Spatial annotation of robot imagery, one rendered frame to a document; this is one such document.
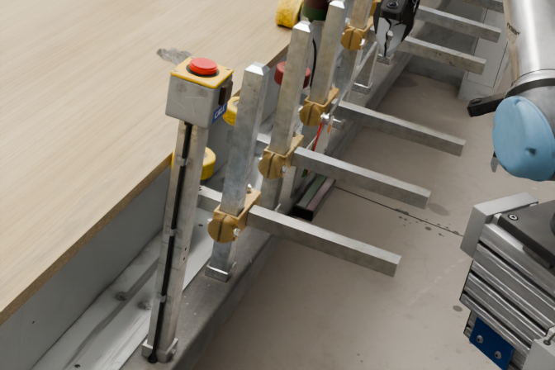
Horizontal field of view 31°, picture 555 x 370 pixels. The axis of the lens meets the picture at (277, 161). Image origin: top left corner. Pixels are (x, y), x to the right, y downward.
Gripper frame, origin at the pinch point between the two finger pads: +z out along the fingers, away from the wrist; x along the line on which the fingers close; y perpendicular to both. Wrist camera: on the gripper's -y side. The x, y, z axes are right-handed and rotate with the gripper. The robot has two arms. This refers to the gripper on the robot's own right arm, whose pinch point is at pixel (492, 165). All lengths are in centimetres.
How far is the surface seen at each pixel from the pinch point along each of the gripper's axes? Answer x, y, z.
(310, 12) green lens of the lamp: -7, -46, -25
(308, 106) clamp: -8.6, -41.4, -4.2
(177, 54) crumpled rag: -14, -71, -9
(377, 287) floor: 60, -24, 83
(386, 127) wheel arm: -1.7, -24.6, -1.7
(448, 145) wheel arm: -1.6, -10.2, -2.1
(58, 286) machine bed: -79, -61, 8
